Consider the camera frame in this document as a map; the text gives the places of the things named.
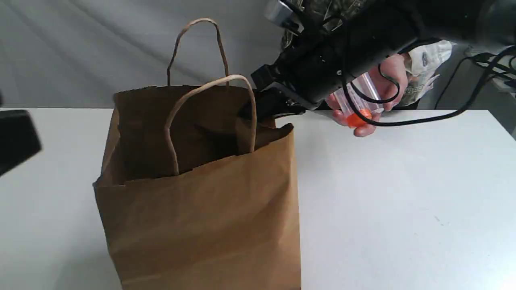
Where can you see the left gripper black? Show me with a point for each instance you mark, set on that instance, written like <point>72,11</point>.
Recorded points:
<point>18,139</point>

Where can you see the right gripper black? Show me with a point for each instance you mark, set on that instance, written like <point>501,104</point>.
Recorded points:
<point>315,65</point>

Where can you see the brown paper bag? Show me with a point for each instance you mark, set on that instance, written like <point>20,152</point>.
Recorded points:
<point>195,193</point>

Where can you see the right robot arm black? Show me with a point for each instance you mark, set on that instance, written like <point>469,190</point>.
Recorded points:
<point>488,24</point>

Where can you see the person's left forearm white sleeve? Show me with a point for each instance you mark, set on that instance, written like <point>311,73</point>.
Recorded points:
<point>422,62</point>

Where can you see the person's left hand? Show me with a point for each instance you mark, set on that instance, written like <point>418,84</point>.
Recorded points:
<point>393,67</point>

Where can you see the person's torso camouflage vest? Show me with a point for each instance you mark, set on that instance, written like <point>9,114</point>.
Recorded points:
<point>322,12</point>

